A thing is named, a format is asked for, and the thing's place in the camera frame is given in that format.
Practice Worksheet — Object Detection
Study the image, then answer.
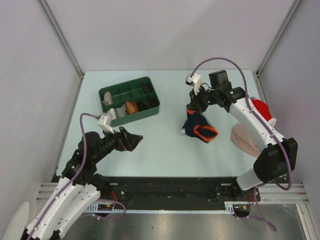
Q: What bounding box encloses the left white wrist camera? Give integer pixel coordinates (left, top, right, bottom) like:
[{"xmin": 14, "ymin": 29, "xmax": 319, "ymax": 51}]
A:
[{"xmin": 97, "ymin": 113, "xmax": 115, "ymax": 134}]

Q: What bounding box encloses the black rolled cloth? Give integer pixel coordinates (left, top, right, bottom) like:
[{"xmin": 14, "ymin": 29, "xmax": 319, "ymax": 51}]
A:
[
  {"xmin": 136, "ymin": 100, "xmax": 149, "ymax": 112},
  {"xmin": 145, "ymin": 96, "xmax": 160, "ymax": 109},
  {"xmin": 140, "ymin": 82, "xmax": 154, "ymax": 94}
]

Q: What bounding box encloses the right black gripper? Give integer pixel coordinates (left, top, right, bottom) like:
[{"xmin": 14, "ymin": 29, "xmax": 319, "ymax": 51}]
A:
[{"xmin": 188, "ymin": 84, "xmax": 219, "ymax": 114}]

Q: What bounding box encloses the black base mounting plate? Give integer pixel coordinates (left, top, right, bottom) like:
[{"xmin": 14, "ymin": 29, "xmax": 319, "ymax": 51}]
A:
[{"xmin": 51, "ymin": 175, "xmax": 292, "ymax": 204}]

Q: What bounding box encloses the green compartment organizer tray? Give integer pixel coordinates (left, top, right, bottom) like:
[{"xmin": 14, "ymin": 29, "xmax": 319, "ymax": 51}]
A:
[{"xmin": 98, "ymin": 76, "xmax": 160, "ymax": 127}]

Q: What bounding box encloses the black rolled cloth back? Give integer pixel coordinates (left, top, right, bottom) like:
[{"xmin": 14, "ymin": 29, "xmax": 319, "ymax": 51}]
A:
[{"xmin": 140, "ymin": 82, "xmax": 154, "ymax": 94}]

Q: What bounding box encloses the aluminium frame rail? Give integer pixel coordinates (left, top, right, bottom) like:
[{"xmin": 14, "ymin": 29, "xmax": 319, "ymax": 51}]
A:
[{"xmin": 35, "ymin": 182, "xmax": 309, "ymax": 204}]

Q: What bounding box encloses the slotted cable duct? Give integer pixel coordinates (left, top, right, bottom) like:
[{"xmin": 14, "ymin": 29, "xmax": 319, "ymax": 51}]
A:
[{"xmin": 82, "ymin": 202, "xmax": 251, "ymax": 215}]

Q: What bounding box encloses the black rolled cloth front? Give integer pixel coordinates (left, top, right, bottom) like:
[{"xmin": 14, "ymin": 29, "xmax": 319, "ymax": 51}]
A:
[{"xmin": 136, "ymin": 100, "xmax": 149, "ymax": 112}]

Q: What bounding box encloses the orange rolled cloth in tray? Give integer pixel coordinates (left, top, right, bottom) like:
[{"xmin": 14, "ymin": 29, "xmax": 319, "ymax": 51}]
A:
[{"xmin": 125, "ymin": 101, "xmax": 139, "ymax": 115}]

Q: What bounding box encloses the white rolled cloth in tray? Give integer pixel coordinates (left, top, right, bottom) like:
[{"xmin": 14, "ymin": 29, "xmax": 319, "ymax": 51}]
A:
[{"xmin": 107, "ymin": 107, "xmax": 118, "ymax": 120}]

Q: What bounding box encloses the grey rolled cloth in tray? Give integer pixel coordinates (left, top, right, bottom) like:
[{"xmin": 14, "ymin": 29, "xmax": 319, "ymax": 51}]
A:
[{"xmin": 115, "ymin": 104, "xmax": 127, "ymax": 118}]

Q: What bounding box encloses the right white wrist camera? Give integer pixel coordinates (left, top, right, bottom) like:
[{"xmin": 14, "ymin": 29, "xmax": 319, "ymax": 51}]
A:
[{"xmin": 185, "ymin": 73, "xmax": 203, "ymax": 95}]

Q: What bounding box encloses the red white underwear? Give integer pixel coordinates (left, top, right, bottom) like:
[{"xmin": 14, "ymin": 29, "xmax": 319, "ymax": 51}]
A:
[{"xmin": 250, "ymin": 97, "xmax": 277, "ymax": 128}]

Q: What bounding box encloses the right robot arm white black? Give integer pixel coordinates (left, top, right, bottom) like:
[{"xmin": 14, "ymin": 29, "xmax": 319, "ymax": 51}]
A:
[{"xmin": 185, "ymin": 70, "xmax": 298, "ymax": 201}]

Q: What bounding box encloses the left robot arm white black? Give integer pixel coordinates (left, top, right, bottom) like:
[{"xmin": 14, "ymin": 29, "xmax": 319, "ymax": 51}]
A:
[{"xmin": 21, "ymin": 126, "xmax": 143, "ymax": 240}]

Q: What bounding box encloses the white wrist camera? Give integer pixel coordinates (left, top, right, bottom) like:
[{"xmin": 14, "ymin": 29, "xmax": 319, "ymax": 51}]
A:
[
  {"xmin": 97, "ymin": 113, "xmax": 115, "ymax": 134},
  {"xmin": 185, "ymin": 73, "xmax": 203, "ymax": 95}
]

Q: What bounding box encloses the pink underwear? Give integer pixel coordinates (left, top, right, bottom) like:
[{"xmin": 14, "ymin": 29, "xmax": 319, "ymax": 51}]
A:
[{"xmin": 230, "ymin": 123, "xmax": 261, "ymax": 158}]

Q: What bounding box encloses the beige rolled cloth in tray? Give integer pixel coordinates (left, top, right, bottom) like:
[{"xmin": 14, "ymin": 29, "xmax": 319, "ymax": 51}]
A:
[{"xmin": 102, "ymin": 91, "xmax": 113, "ymax": 106}]

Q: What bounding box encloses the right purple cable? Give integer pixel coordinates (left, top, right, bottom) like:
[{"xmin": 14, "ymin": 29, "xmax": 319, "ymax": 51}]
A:
[{"xmin": 191, "ymin": 57, "xmax": 294, "ymax": 232}]

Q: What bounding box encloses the navy orange underwear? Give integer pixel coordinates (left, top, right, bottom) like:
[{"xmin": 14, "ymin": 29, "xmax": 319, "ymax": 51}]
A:
[{"xmin": 180, "ymin": 105, "xmax": 219, "ymax": 143}]

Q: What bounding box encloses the purple cable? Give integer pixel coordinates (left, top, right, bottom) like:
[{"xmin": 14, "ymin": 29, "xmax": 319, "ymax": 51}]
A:
[
  {"xmin": 191, "ymin": 57, "xmax": 294, "ymax": 232},
  {"xmin": 24, "ymin": 112, "xmax": 127, "ymax": 240}
]

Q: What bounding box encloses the black rolled cloth right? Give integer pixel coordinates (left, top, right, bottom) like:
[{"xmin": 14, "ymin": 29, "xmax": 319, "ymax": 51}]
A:
[{"xmin": 145, "ymin": 96, "xmax": 160, "ymax": 109}]

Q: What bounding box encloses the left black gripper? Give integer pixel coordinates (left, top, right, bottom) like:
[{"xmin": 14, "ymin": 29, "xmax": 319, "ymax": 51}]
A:
[{"xmin": 92, "ymin": 124, "xmax": 143, "ymax": 163}]

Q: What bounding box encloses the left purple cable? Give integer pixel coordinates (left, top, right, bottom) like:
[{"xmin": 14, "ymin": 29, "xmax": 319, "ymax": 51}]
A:
[{"xmin": 24, "ymin": 112, "xmax": 127, "ymax": 240}]

